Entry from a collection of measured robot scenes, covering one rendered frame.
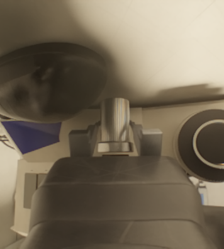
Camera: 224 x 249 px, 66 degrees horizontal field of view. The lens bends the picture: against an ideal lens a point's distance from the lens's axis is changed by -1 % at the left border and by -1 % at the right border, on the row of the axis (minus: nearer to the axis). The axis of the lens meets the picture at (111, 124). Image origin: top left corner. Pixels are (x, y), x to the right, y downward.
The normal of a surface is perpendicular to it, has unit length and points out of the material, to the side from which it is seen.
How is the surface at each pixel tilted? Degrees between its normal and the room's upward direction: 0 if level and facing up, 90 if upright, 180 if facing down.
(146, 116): 90
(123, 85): 0
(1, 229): 90
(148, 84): 0
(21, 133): 48
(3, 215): 90
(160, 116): 90
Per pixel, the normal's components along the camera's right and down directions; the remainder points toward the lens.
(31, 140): -0.25, 0.55
